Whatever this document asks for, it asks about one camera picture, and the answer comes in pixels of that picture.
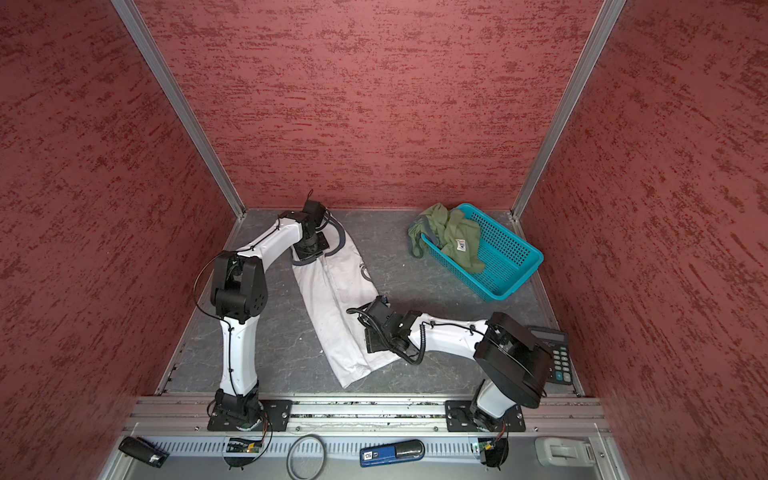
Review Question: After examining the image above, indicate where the white tank top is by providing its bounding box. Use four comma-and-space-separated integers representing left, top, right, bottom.
292, 218, 398, 388

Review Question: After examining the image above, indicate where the green tank top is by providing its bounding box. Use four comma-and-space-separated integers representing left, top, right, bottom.
407, 203, 485, 274

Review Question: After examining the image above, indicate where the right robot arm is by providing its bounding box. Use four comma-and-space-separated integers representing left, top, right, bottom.
346, 296, 555, 433

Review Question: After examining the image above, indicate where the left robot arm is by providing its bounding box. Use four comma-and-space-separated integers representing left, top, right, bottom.
207, 202, 330, 432

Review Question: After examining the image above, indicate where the blue black device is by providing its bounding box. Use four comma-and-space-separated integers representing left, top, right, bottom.
359, 439, 426, 468

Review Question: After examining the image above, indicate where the teal plastic basket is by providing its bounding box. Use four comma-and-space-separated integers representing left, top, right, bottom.
424, 203, 544, 301

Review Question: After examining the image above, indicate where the right circuit board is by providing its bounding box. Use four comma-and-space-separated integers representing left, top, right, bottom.
477, 438, 509, 470

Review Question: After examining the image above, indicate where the circuit board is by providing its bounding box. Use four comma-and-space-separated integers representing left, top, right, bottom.
223, 437, 264, 469
477, 438, 509, 470

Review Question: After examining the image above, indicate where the black calculator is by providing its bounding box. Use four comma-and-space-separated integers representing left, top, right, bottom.
527, 326, 574, 386

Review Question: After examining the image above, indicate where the left circuit board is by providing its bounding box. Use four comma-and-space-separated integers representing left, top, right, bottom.
223, 437, 264, 469

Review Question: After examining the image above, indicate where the grey white device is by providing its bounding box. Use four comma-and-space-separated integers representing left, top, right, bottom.
534, 437, 596, 468

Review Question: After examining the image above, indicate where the black box device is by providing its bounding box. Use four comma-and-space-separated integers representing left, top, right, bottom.
118, 436, 169, 468

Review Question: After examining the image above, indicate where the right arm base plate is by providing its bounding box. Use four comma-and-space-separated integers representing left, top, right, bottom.
444, 400, 526, 434

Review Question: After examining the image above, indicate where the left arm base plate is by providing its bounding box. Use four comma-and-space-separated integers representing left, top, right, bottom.
207, 400, 293, 435

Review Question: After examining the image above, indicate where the black cable loop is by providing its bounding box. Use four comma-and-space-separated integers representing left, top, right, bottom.
286, 434, 328, 480

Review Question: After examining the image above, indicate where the aluminium rail frame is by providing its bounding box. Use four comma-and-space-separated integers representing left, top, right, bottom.
120, 394, 629, 479

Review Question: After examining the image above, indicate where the left corner aluminium post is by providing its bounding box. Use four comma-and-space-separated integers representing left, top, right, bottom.
111, 0, 247, 219

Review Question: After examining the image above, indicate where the corner aluminium post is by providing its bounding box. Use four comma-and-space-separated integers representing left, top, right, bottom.
111, 0, 247, 219
511, 0, 626, 222

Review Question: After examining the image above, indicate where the right corner aluminium post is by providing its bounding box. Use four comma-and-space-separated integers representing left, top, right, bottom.
511, 0, 626, 222

